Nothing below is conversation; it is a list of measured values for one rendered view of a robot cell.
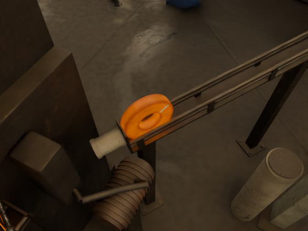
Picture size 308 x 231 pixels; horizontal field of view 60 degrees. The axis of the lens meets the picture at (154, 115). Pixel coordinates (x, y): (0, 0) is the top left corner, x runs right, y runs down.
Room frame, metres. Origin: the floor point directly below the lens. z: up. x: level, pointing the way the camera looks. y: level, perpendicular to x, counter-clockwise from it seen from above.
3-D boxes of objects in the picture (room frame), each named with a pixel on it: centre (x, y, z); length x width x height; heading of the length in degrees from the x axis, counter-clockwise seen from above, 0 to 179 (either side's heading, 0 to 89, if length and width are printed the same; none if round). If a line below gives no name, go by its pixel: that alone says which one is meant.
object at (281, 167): (0.39, -0.44, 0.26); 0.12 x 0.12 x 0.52
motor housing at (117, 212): (0.31, 0.10, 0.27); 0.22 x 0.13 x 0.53; 153
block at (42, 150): (0.29, 0.27, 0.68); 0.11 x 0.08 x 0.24; 63
